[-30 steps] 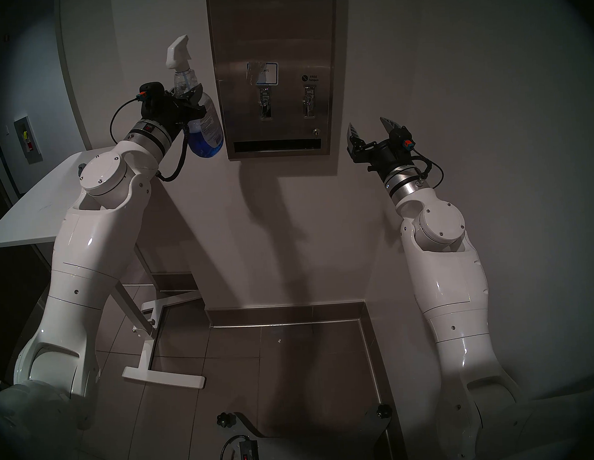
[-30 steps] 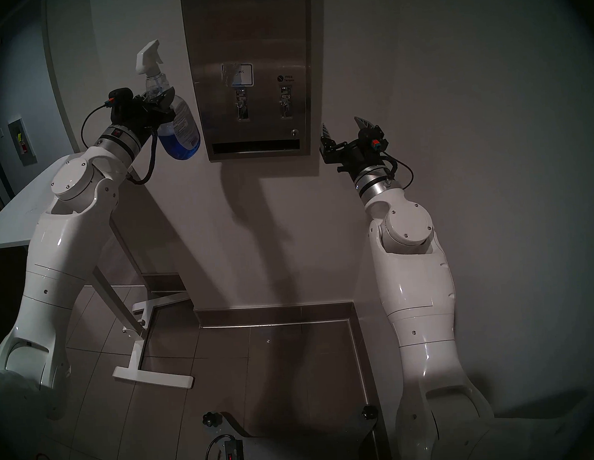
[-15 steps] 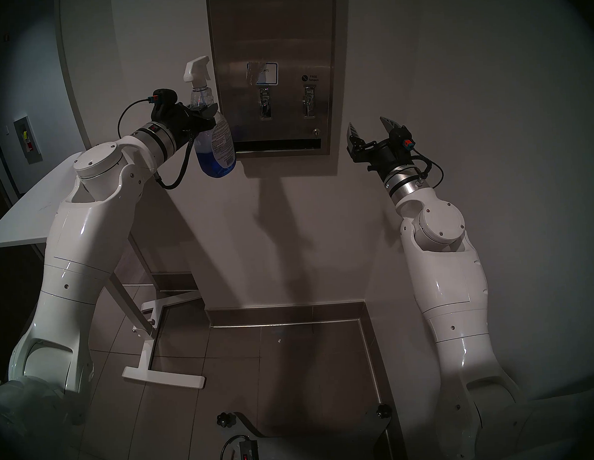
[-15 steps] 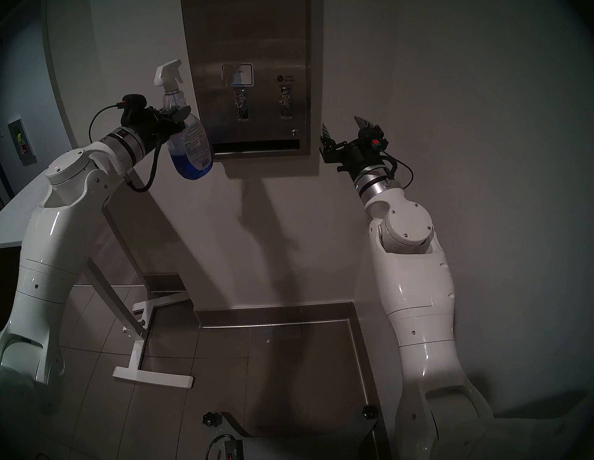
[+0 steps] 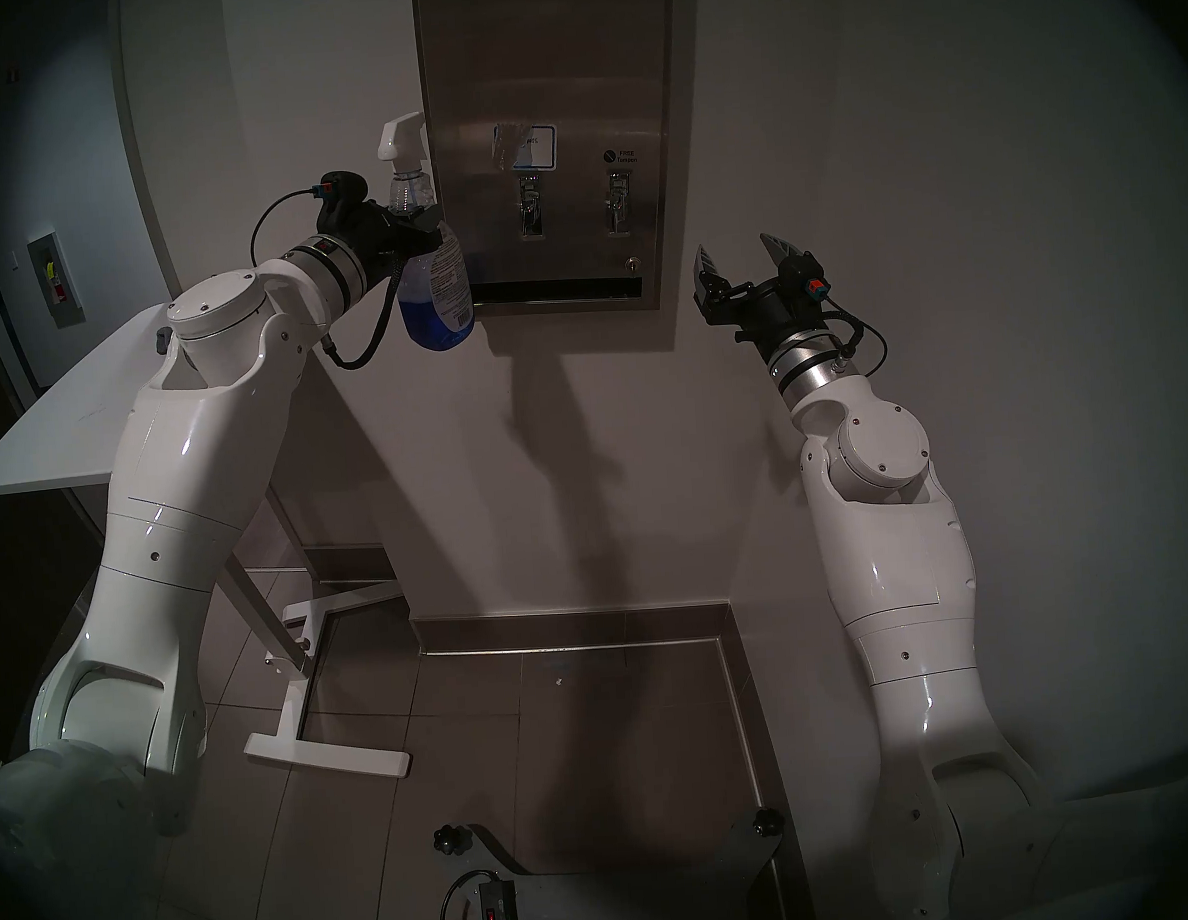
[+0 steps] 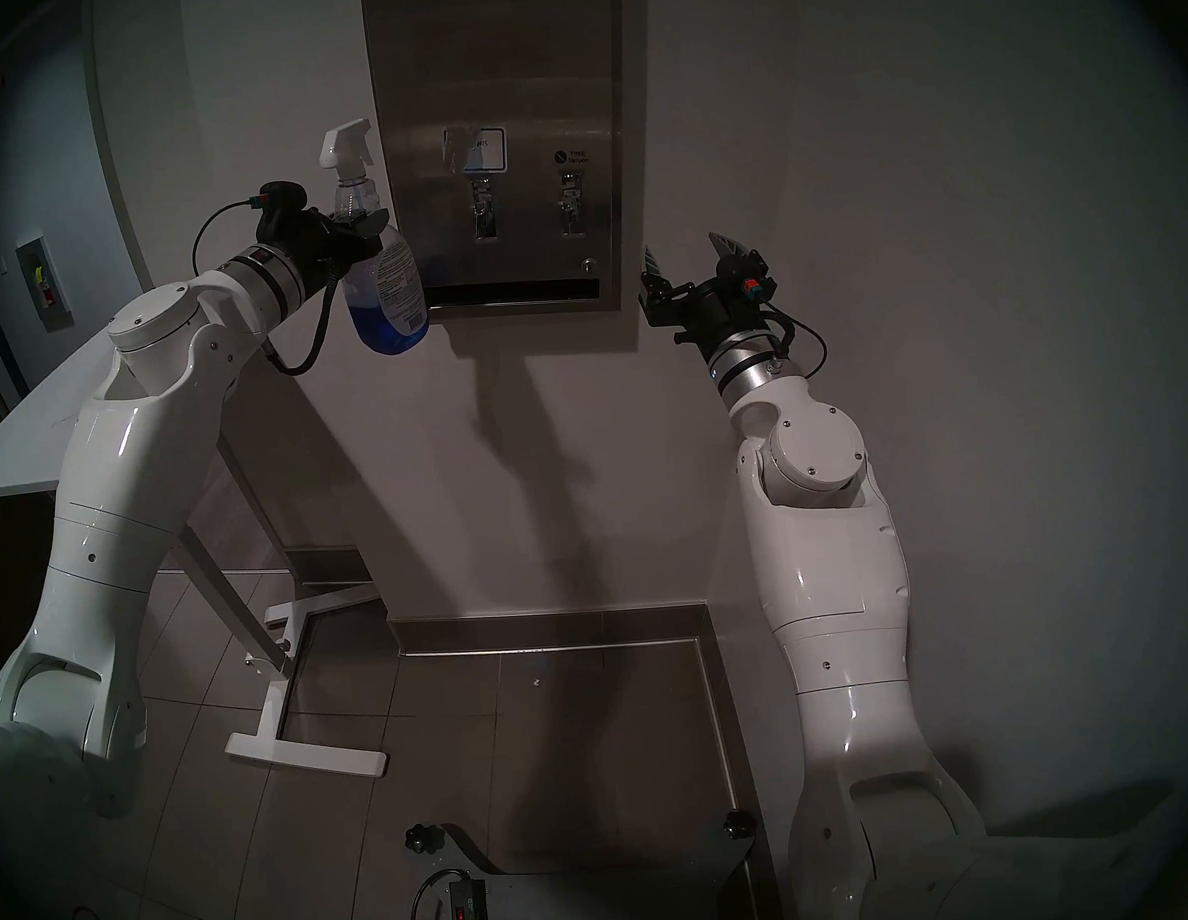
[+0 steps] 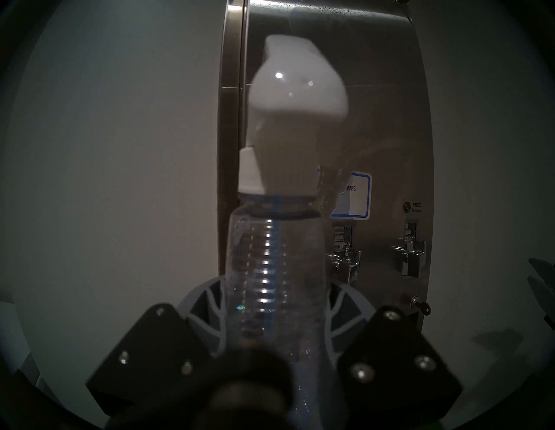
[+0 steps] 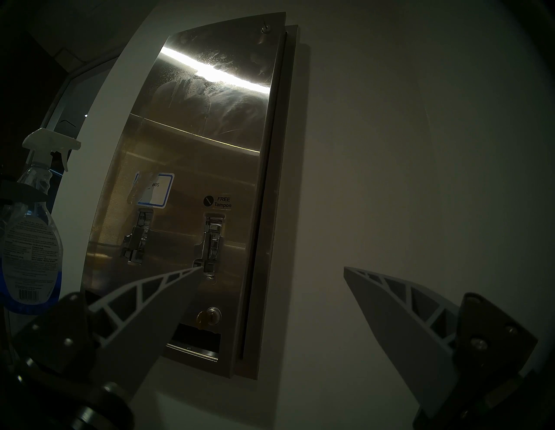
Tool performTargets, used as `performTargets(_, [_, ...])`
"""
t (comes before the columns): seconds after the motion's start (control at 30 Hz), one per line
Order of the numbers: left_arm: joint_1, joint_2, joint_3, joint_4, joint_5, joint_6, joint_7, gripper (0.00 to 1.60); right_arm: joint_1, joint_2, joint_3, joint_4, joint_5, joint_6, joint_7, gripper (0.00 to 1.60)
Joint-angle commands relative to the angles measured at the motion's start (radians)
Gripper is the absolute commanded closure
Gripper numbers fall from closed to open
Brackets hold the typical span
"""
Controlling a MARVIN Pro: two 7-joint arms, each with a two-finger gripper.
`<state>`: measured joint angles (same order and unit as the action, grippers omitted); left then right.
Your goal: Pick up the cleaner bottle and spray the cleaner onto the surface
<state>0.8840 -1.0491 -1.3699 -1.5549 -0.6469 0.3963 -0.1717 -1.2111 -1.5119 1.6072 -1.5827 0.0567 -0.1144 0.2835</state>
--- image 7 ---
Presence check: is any blue bordered white sticker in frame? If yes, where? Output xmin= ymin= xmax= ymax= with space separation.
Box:
xmin=319 ymin=167 xmax=372 ymax=221

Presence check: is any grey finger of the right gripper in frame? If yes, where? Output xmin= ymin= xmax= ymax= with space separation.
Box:
xmin=526 ymin=277 xmax=555 ymax=331
xmin=528 ymin=257 xmax=555 ymax=280

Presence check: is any stainless steel wall dispenser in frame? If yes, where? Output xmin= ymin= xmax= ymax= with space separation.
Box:
xmin=216 ymin=0 xmax=436 ymax=347

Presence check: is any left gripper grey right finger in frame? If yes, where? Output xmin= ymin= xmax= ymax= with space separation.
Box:
xmin=325 ymin=280 xmax=463 ymax=417

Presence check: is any chrome dispenser lever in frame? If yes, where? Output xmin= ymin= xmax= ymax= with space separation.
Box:
xmin=392 ymin=222 xmax=428 ymax=278
xmin=330 ymin=225 xmax=362 ymax=287

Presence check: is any blue cleaner spray bottle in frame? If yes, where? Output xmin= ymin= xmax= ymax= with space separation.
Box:
xmin=219 ymin=35 xmax=349 ymax=430

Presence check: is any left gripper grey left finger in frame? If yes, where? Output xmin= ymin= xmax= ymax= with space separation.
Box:
xmin=86 ymin=275 xmax=227 ymax=417

